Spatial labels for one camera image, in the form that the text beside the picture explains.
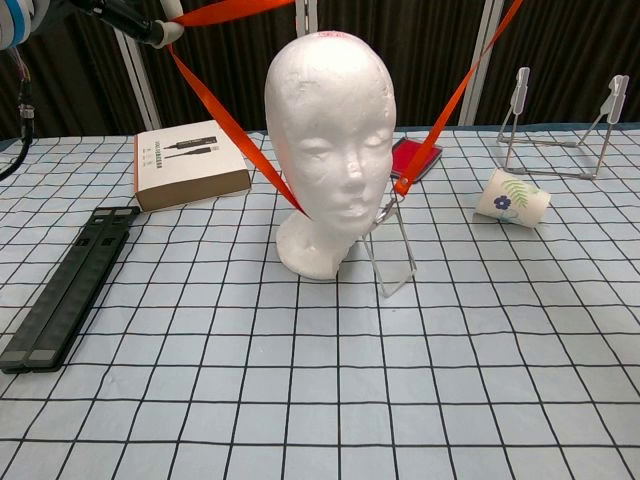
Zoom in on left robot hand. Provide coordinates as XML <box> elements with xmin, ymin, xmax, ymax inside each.
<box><xmin>62</xmin><ymin>0</ymin><xmax>185</xmax><ymax>50</ymax></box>

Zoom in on orange lanyard with metal clips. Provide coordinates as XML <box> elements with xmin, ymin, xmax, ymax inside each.
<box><xmin>167</xmin><ymin>0</ymin><xmax>526</xmax><ymax>231</ymax></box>

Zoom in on clear plastic badge holder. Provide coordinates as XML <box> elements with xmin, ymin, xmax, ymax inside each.
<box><xmin>362</xmin><ymin>202</ymin><xmax>419</xmax><ymax>299</ymax></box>

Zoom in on black folding screen silver frames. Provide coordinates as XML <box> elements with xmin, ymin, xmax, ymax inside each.
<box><xmin>0</xmin><ymin>0</ymin><xmax>640</xmax><ymax>141</ymax></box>

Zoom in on white foam mannequin head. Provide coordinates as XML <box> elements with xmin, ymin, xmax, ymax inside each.
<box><xmin>263</xmin><ymin>33</ymin><xmax>399</xmax><ymax>281</ymax></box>

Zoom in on black folded laptop stand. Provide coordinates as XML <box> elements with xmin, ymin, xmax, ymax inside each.
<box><xmin>0</xmin><ymin>206</ymin><xmax>142</xmax><ymax>374</ymax></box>

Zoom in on red ink pad case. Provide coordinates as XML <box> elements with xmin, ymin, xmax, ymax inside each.
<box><xmin>390</xmin><ymin>136</ymin><xmax>442</xmax><ymax>184</ymax></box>

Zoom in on blue checkered tablecloth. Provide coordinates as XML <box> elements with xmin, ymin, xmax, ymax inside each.
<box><xmin>0</xmin><ymin>123</ymin><xmax>640</xmax><ymax>480</ymax></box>

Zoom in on floral paper cup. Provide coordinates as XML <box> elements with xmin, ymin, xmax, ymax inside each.
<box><xmin>472</xmin><ymin>167</ymin><xmax>552</xmax><ymax>230</ymax></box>

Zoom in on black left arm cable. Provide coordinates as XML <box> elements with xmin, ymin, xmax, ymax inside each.
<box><xmin>0</xmin><ymin>44</ymin><xmax>37</xmax><ymax>184</ymax></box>

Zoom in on white brown cable product box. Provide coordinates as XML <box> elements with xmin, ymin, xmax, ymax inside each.
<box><xmin>133</xmin><ymin>118</ymin><xmax>253</xmax><ymax>214</ymax></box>

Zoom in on metal wire display stand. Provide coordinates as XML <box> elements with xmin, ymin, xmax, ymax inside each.
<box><xmin>496</xmin><ymin>66</ymin><xmax>631</xmax><ymax>180</ymax></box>

